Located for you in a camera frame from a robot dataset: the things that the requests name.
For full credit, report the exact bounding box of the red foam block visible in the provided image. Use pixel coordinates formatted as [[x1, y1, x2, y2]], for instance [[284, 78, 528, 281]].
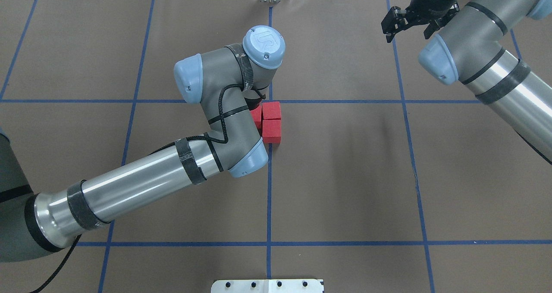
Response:
[[262, 101, 282, 120], [261, 119, 282, 144], [250, 105, 263, 130]]

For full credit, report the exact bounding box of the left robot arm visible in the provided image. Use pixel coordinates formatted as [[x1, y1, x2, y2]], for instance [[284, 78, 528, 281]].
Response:
[[1, 25, 286, 263]]

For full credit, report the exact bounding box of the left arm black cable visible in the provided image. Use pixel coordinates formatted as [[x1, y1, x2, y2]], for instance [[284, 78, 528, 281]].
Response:
[[26, 84, 266, 293]]

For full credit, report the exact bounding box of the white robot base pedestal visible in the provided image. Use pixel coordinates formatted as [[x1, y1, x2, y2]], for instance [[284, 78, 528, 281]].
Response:
[[210, 278, 325, 293]]

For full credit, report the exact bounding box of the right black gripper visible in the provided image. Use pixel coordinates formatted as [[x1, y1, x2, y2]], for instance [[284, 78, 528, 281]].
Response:
[[381, 0, 456, 43]]

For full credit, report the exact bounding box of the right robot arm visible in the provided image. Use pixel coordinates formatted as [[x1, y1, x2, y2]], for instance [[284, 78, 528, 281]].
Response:
[[381, 0, 552, 162]]

